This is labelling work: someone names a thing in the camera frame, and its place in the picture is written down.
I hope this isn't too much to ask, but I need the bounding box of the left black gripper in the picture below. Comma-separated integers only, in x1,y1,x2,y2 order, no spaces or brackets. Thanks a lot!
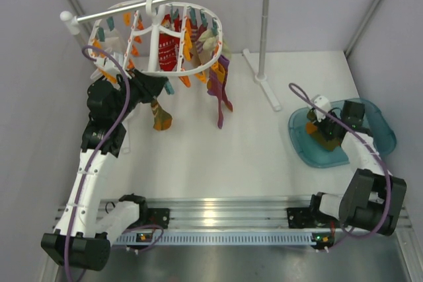
111,67,167,122

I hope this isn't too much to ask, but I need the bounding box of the olive orange striped sock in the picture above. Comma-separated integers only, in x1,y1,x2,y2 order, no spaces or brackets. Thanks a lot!
151,98,173,131

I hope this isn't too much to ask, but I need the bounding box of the white oval clip hanger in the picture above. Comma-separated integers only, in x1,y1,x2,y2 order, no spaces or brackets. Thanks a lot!
87,2,231,83

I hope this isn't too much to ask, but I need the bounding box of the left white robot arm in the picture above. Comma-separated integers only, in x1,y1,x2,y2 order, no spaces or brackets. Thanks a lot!
41,69,167,271

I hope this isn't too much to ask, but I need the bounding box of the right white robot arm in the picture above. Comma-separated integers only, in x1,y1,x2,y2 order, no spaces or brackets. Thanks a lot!
307,95,407,236

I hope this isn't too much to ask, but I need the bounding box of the blue plastic basin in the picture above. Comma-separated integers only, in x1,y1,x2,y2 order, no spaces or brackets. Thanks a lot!
288,98,397,168

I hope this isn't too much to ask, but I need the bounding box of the red patterned hanging sock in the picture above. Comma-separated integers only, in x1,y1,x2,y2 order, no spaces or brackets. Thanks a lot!
158,13,180,72

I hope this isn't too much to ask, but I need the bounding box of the white black striped hanging sock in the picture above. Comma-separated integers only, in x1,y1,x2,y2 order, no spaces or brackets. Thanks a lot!
100,28,127,55

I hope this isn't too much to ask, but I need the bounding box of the purple orange hanging sock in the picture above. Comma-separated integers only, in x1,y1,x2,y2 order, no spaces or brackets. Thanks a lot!
188,24,235,129

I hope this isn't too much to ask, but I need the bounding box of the cream hanging sock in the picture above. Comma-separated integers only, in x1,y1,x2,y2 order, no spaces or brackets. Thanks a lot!
197,29,232,64

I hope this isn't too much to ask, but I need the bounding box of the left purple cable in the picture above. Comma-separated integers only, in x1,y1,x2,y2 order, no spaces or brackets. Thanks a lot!
64,44,132,282

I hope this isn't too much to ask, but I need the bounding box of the purple cable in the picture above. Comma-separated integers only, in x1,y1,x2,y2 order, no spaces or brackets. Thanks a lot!
64,44,132,282
288,82,394,250

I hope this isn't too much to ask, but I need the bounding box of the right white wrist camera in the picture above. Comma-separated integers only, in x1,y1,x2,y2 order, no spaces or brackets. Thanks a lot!
308,94,331,122

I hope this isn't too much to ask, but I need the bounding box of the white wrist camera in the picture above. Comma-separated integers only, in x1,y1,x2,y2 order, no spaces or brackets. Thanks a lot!
308,94,331,122
95,52,124,75

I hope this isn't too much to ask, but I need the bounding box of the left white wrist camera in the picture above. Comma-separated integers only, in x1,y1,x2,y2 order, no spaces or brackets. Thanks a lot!
95,52,124,75

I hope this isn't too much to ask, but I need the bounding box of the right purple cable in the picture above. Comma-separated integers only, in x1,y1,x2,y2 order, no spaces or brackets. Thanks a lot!
288,82,394,250

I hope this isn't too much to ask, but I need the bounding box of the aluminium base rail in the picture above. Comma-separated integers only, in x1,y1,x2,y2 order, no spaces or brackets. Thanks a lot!
52,195,410,248

